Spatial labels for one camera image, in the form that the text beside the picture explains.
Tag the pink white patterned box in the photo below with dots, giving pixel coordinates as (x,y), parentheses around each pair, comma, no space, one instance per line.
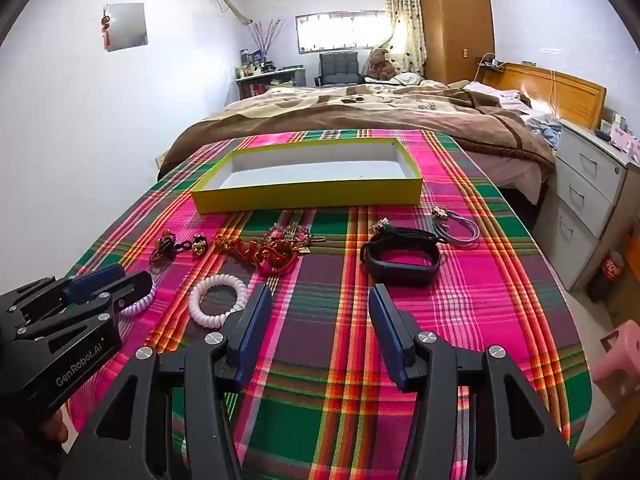
(625,140)

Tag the small white pillow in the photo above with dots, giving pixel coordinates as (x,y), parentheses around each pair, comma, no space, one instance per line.
(407,78)

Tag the vase of purple branches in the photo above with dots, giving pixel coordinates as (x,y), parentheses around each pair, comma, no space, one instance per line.
(265,40)

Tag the wooden wardrobe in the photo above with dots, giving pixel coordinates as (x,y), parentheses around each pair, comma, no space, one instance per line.
(450,20)

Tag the blue crumpled clothes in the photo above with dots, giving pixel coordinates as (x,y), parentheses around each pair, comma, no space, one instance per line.
(545,127)

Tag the window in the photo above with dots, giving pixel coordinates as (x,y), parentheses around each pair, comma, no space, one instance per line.
(340,32)

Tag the red drink can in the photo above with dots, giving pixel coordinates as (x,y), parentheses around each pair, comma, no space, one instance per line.
(611,265)

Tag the wooden bed headboard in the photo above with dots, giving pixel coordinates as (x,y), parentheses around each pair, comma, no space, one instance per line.
(565,90)

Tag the red hanging knot ornament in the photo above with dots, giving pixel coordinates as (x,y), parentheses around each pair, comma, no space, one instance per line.
(105,25)

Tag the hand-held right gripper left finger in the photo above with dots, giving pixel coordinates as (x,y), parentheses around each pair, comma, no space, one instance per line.
(252,330)

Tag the brown printed blanket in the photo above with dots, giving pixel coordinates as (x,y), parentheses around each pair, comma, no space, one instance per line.
(325,110)

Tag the square wall mirror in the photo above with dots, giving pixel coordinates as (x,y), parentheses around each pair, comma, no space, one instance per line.
(127,27)

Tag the patterned curtain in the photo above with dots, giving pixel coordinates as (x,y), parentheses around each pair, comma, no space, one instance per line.
(405,20)

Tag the dry wooden branch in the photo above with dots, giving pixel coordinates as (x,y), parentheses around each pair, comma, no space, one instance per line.
(230,2)

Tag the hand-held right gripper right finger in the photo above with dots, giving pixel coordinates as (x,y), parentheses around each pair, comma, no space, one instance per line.
(387,330)

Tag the brown teddy bear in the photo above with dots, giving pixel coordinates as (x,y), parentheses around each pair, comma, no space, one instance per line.
(380,62)

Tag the power strip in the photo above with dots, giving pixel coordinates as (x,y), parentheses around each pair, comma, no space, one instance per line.
(492,63)

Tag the person's left hand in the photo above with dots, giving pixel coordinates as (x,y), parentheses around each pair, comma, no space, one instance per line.
(55,429)

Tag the pink green plaid cloth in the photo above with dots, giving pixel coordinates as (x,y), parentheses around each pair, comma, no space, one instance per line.
(325,360)

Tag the grey armchair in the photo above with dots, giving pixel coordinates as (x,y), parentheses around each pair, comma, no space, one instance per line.
(340,67)

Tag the shelf with bottles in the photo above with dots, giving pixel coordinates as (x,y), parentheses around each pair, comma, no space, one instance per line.
(270,77)

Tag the white drawer nightstand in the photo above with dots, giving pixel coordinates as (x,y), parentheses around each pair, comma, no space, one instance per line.
(580,180)

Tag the black smart wristband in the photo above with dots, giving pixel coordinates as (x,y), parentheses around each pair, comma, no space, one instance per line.
(380,270)

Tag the pink plastic stool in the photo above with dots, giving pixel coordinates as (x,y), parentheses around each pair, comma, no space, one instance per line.
(620,360)

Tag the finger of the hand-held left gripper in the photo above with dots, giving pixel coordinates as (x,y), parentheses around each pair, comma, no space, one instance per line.
(95,282)
(125,292)

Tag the yellow-green cardboard box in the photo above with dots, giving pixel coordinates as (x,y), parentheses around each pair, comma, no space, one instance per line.
(300,197)

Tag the large white pillow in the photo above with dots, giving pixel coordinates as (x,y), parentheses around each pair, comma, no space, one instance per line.
(492,92)

